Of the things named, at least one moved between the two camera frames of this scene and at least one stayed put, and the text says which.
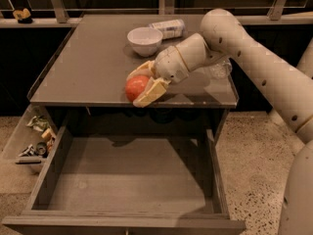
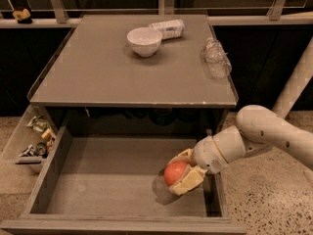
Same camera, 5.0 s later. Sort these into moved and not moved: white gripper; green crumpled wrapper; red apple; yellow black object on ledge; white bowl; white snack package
Moved: red apple; white gripper
Not moved: yellow black object on ledge; green crumpled wrapper; white bowl; white snack package
